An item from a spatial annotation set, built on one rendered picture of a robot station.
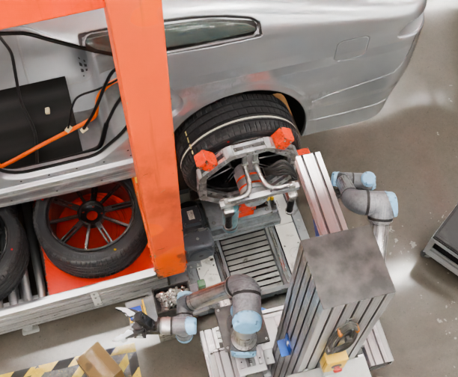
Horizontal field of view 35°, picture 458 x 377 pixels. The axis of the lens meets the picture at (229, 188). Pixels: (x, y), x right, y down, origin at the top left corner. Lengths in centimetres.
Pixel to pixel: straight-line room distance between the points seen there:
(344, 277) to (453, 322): 232
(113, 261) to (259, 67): 140
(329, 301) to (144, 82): 94
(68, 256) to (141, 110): 171
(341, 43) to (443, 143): 185
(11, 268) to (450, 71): 335
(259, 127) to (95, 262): 119
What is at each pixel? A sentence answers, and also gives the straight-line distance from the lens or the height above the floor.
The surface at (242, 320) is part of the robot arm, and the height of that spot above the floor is 146.
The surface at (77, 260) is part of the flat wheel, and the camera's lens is 411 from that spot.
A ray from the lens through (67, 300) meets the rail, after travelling 419.
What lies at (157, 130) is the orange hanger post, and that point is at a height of 197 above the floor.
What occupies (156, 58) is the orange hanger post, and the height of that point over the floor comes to 238.
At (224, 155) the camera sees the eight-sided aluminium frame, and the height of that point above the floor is 110.
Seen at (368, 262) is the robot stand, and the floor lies 203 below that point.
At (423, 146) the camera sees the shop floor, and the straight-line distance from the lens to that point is 516.
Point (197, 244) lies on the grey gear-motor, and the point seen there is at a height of 40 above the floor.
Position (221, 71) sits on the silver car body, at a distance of 341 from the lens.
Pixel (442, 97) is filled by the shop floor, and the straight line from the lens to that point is 544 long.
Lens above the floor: 423
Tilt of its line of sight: 62 degrees down
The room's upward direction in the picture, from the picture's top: 2 degrees clockwise
